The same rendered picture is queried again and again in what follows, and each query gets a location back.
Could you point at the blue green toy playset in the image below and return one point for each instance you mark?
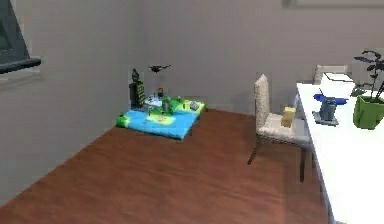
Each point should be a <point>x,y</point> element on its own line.
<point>159,115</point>

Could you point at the beige upholstered chair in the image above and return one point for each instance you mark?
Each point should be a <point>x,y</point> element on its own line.
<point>270,125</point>
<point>318,73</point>

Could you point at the yellow box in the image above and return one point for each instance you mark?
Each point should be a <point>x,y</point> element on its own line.
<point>288,116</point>

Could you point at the blue grey figurine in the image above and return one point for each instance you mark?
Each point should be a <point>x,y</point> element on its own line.
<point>327,111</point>

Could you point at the white box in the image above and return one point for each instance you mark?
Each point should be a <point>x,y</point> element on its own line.
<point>338,82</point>

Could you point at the white table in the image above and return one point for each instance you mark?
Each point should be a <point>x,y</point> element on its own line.
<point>350,156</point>

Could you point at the plant in green pot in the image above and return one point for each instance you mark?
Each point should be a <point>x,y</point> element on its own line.
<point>368,111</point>

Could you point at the dark grey window frame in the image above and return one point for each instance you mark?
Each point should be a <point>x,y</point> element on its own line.
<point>11,50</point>

